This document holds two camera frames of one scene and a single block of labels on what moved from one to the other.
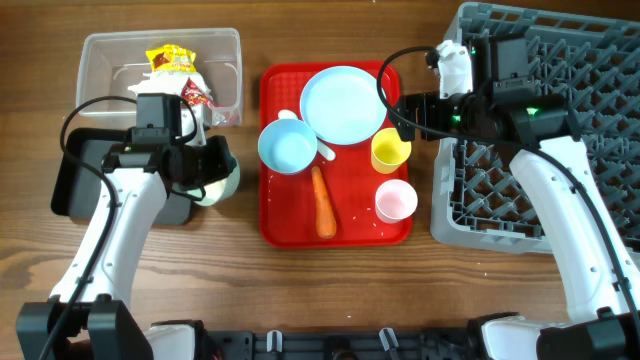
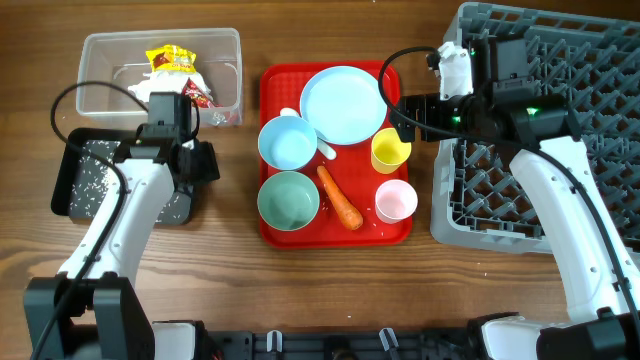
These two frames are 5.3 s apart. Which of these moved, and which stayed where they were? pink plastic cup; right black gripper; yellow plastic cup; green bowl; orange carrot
Moved: orange carrot; green bowl
Stayed: right black gripper; yellow plastic cup; pink plastic cup
